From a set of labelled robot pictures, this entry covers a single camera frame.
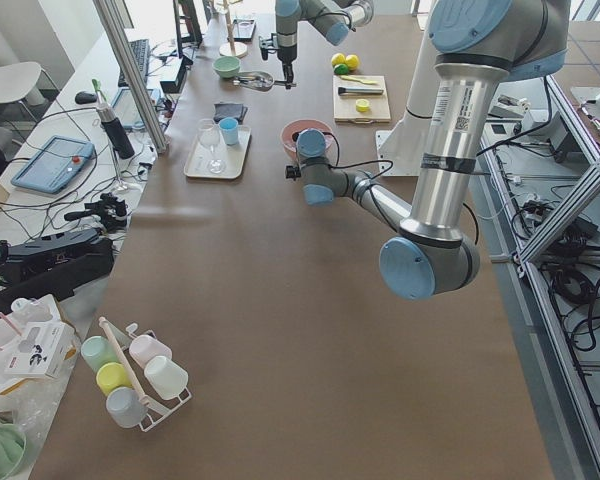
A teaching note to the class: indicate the black bag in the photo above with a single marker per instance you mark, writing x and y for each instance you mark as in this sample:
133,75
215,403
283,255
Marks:
55,264

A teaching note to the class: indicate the white wire cup rack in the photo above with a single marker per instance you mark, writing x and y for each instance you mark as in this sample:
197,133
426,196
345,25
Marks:
159,409

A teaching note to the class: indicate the pink cup on rack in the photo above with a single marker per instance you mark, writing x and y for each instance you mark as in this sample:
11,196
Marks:
144,348

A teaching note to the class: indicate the yellow plastic knife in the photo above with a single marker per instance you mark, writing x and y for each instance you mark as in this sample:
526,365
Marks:
359,80

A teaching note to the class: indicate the grey folded cloth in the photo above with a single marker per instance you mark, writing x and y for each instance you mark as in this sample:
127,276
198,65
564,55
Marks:
224,110

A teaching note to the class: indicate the pink bowl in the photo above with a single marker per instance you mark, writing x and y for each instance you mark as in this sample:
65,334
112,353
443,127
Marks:
297,126

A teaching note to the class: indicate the grey cup on rack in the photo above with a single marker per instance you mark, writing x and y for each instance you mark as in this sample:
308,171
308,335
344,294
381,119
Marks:
125,408

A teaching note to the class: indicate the cream serving tray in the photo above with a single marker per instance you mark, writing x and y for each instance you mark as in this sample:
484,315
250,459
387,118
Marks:
233,157

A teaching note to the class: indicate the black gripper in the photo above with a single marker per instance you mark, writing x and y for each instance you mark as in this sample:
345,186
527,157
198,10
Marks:
284,54

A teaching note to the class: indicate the white cup on rack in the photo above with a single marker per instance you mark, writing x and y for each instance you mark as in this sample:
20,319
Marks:
166,377

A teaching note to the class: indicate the mint green bowl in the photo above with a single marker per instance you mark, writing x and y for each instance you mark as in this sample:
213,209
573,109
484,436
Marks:
227,67

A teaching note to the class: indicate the black keyboard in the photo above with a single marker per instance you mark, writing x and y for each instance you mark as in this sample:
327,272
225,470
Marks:
141,51

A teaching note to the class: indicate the clear wine glass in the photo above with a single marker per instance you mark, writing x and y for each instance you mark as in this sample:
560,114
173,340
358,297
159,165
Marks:
209,138

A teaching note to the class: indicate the white product box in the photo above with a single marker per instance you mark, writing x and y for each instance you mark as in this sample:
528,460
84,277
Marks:
39,353

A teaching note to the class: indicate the light blue cup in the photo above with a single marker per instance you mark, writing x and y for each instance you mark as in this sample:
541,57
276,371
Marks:
229,130

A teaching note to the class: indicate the wooden cup tree stand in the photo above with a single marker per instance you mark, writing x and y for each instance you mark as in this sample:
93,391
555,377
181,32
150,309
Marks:
231,47

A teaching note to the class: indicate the wooden cutting board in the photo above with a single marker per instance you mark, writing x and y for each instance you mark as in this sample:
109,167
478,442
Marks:
344,109

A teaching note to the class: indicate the green cup on rack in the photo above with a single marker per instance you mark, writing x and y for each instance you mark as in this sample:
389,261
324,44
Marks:
96,351

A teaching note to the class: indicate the yellow cup on rack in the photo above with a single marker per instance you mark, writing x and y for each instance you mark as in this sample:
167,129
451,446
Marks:
111,376

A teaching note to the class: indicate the black glass tray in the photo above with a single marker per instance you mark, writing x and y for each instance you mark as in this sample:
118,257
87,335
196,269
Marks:
243,29

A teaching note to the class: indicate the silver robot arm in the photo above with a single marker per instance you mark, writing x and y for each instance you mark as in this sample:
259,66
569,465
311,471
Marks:
332,19
479,45

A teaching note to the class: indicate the steel muddler black tip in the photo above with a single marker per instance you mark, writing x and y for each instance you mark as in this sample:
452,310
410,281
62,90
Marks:
354,91

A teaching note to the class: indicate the black thermos bottle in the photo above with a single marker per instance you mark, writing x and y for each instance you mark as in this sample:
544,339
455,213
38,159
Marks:
115,131

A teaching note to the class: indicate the steel ice scoop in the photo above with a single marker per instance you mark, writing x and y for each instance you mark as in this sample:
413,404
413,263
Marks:
254,80

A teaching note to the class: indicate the blue teach pendant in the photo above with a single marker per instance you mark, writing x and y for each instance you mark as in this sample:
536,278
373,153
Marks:
125,108
53,167

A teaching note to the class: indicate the half lemon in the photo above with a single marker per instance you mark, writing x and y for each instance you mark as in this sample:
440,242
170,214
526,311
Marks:
362,105

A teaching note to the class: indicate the wooden stick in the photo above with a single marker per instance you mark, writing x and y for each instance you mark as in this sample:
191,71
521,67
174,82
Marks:
105,325

